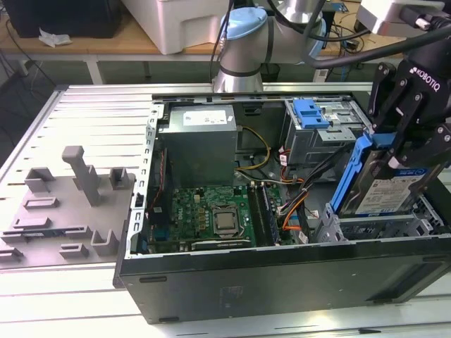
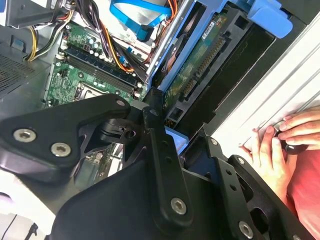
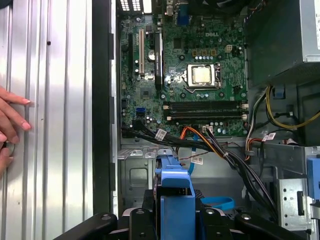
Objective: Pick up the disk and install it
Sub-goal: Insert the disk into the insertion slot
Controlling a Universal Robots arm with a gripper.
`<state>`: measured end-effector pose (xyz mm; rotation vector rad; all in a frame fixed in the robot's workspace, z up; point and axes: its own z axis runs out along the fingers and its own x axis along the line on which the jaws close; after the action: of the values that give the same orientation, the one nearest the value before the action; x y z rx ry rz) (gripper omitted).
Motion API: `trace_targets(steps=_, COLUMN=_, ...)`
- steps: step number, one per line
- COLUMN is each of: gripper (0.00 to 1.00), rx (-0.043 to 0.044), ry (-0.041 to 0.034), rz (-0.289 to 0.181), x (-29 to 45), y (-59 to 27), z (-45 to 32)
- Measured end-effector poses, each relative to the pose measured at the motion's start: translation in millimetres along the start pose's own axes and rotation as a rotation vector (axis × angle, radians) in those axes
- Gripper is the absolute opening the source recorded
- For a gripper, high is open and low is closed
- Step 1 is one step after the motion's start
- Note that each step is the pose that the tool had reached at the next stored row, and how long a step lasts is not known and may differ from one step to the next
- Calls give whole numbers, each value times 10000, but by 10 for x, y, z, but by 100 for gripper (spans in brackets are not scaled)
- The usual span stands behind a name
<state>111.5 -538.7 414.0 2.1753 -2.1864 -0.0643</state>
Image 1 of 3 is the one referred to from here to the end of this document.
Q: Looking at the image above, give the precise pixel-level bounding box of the black graphics card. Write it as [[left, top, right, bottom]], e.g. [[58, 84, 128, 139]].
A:
[[190, 239, 253, 251]]

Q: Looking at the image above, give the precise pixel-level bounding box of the metal drive cage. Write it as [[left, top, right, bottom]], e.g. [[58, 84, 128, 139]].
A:
[[285, 98, 374, 177]]

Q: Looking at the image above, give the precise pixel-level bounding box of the black cable bundle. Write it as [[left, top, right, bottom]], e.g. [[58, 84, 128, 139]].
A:
[[297, 144, 357, 193]]

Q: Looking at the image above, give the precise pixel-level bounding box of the black mesh bin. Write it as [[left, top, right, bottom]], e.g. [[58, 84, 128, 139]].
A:
[[261, 63, 281, 82]]

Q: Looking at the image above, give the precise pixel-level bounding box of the hard disk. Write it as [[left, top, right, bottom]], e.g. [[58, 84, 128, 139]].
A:
[[329, 132, 433, 218]]

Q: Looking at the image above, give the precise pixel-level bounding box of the crumpled white paper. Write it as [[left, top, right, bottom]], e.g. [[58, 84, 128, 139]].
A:
[[37, 27, 73, 49]]

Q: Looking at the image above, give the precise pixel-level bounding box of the large black box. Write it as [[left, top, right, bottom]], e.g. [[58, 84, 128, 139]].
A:
[[3, 0, 123, 39]]

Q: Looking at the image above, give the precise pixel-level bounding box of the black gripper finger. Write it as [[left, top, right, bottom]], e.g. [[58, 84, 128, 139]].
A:
[[368, 62, 407, 133], [387, 92, 451, 169]]

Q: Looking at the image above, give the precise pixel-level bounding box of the orange yellow wire bundle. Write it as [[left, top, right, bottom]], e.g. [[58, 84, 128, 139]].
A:
[[278, 192, 311, 233]]

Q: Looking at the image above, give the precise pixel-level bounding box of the metal disk bay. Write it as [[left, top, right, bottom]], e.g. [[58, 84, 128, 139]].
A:
[[313, 202, 443, 244]]

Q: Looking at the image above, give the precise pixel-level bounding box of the blue drive latch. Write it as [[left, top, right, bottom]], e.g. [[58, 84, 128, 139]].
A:
[[292, 99, 334, 130]]

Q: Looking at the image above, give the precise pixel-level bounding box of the RAM stick in slot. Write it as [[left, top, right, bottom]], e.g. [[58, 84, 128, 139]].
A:
[[260, 182, 283, 246]]

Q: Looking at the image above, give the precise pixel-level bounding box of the grey power supply unit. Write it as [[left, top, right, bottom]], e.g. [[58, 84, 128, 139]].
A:
[[158, 104, 236, 187]]

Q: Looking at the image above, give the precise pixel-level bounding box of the silver CPU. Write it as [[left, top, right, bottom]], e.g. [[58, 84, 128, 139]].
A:
[[215, 213, 236, 230]]

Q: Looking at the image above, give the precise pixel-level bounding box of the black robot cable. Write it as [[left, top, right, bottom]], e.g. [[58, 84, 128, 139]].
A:
[[266, 0, 451, 70]]

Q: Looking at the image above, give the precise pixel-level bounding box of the black PC case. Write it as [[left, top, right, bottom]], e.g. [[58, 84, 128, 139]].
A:
[[111, 89, 451, 325]]

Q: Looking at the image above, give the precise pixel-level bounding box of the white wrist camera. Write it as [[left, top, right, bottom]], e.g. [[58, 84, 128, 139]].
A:
[[355, 0, 447, 37]]

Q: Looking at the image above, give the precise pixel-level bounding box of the black RAM slot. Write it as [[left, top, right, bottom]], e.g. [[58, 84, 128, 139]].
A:
[[246, 184, 266, 247]]

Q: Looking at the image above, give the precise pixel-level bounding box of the green motherboard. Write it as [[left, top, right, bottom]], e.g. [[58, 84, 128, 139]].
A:
[[147, 184, 293, 253]]

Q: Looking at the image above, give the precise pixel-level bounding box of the wooden desk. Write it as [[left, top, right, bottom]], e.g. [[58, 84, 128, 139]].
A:
[[0, 0, 451, 85]]

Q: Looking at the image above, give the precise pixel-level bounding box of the grey parts rack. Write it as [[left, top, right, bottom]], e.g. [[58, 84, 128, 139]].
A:
[[0, 146, 137, 268]]

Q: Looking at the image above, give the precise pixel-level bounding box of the white foam box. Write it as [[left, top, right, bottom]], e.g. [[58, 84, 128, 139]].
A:
[[121, 0, 230, 56]]

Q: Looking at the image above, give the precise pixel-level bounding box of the RAM stick on rack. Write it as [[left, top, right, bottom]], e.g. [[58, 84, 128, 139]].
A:
[[21, 230, 67, 238]]

